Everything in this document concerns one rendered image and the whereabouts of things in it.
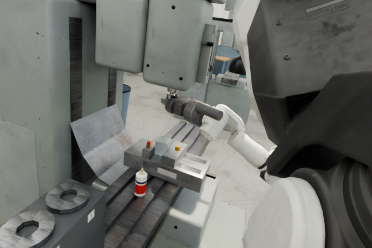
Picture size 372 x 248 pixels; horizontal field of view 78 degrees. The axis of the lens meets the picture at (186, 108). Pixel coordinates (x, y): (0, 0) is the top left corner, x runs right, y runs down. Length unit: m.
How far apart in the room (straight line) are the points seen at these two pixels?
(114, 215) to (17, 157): 0.57
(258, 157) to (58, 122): 0.75
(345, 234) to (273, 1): 0.30
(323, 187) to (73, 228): 0.47
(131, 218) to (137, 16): 0.66
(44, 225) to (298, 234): 0.46
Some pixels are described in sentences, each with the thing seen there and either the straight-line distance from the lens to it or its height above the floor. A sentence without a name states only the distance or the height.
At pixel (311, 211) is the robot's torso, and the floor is 1.40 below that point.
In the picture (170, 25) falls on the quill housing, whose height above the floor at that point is 1.53.
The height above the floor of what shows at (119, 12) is 1.54.
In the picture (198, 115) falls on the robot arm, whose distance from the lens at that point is 0.79.
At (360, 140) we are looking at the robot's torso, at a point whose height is 1.47.
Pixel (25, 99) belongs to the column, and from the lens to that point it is 1.07.
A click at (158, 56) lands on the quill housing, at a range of 0.81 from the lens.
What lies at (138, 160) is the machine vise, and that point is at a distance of 0.99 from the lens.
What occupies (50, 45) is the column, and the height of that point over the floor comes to 1.40.
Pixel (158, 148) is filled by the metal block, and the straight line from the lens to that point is 0.97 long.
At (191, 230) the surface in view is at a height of 0.82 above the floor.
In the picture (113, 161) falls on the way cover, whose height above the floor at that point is 0.89.
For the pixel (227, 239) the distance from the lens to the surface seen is 1.10.
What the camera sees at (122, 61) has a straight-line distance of 0.86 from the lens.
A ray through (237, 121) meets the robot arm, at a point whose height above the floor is 1.26.
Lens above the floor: 1.52
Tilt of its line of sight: 19 degrees down
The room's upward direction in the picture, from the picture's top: 9 degrees clockwise
